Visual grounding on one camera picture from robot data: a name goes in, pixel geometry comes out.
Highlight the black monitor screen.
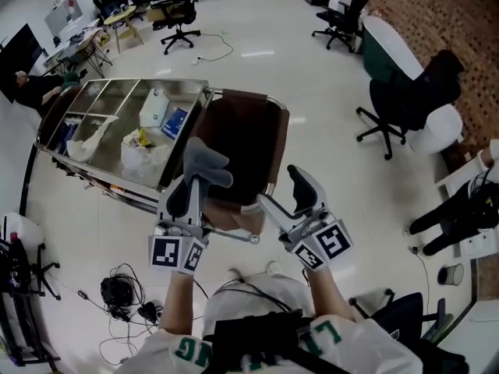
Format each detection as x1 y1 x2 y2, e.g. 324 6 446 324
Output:
0 23 44 104

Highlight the round wooden table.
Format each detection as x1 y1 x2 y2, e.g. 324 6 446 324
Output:
102 5 146 55

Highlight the white and green bathtub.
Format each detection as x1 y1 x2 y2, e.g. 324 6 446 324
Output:
361 15 425 84

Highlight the white box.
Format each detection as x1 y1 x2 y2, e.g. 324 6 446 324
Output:
139 87 171 128

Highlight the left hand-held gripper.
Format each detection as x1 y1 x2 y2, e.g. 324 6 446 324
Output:
147 178 212 278

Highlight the white desk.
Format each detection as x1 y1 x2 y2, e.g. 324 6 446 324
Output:
435 286 499 374

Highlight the stainless steel cart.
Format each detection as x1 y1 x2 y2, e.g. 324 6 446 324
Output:
34 77 292 245

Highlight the beige rag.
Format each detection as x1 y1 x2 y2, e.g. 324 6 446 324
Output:
65 115 120 162

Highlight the blue packet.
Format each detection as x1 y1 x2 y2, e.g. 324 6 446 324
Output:
161 107 189 142

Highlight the white plastic bag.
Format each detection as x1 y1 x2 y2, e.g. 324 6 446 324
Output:
119 128 175 182

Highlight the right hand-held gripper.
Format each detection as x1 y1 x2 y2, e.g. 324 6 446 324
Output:
257 164 354 272

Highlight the black office chair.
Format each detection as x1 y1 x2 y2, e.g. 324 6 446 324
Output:
355 48 465 161
310 0 372 54
150 0 202 56
348 288 471 374

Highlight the person's white lettered shirt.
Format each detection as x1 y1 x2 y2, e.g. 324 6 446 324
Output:
131 314 425 374

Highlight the wire-legged desk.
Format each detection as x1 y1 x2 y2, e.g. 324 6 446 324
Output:
41 26 115 78

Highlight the white power strip with cable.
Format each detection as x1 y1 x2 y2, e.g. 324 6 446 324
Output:
189 32 235 66

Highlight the small grey waste bin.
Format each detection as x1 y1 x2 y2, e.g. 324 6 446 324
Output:
436 263 465 288

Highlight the white round bin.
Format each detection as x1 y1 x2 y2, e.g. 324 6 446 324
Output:
406 103 464 156

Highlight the whiteboard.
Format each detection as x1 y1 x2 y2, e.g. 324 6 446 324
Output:
44 0 85 39

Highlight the black cable bundle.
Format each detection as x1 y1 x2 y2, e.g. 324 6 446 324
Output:
76 262 167 365

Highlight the black chest pack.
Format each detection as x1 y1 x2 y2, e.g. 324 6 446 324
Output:
201 308 354 374

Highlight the brown fabric cart bag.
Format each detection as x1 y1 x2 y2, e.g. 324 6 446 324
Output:
171 89 292 237

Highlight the person's left forearm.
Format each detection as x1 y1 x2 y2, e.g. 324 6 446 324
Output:
157 270 196 335

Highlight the person's right forearm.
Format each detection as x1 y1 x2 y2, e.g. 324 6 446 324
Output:
303 265 356 323

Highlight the grey cloth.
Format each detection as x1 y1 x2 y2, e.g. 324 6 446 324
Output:
182 136 235 196

